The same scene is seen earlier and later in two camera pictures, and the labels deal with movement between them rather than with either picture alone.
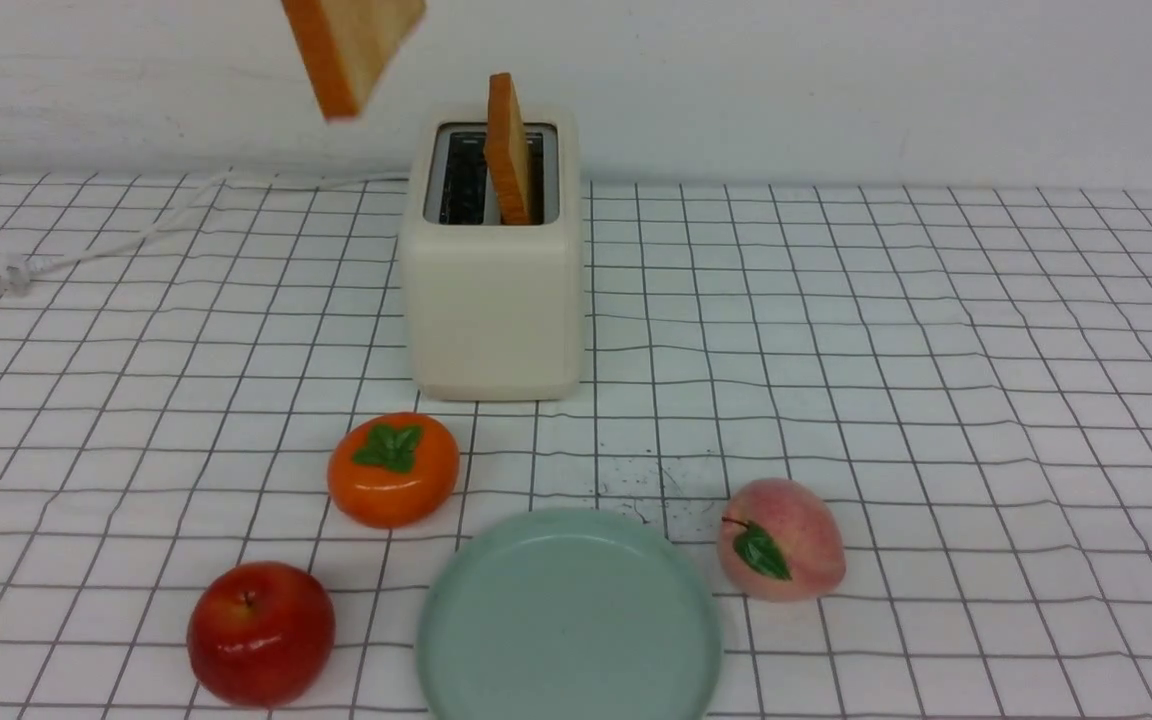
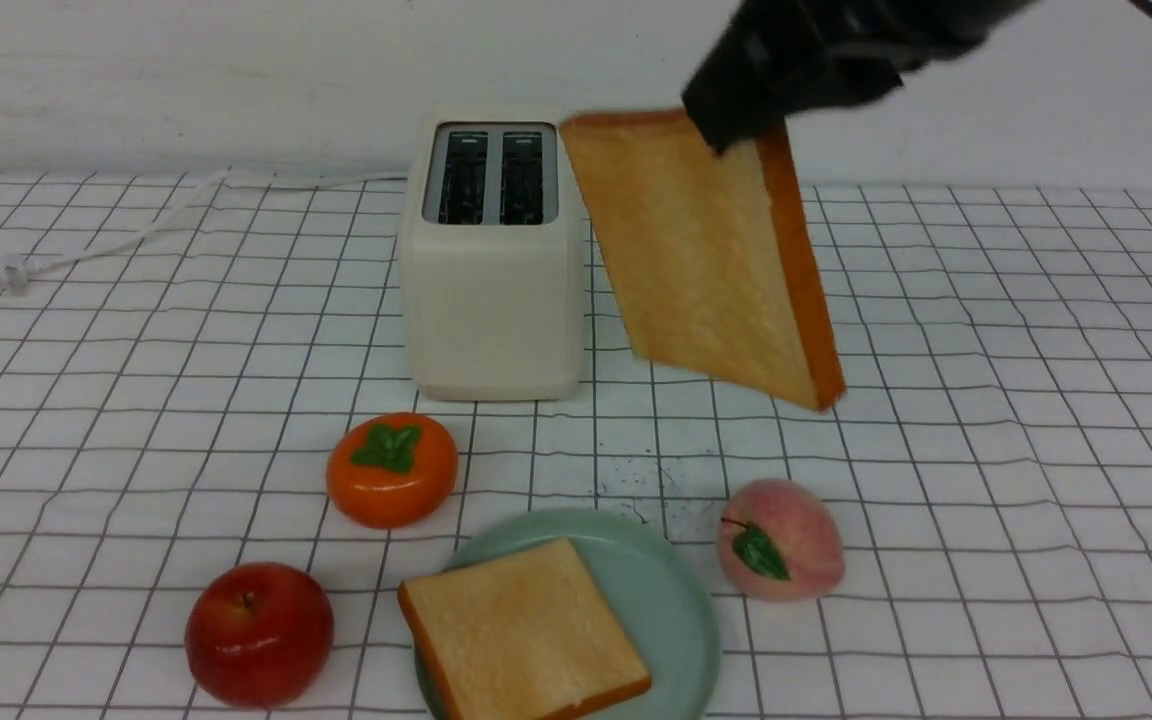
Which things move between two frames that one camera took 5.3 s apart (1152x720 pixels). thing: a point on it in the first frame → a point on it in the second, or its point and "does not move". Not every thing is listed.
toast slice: [349, 45] → [525, 635]
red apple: [261, 634] does not move
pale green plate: [570, 614] does not move
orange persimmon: [394, 469] does not move
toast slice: [507, 152] → [711, 257]
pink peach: [780, 542] does not move
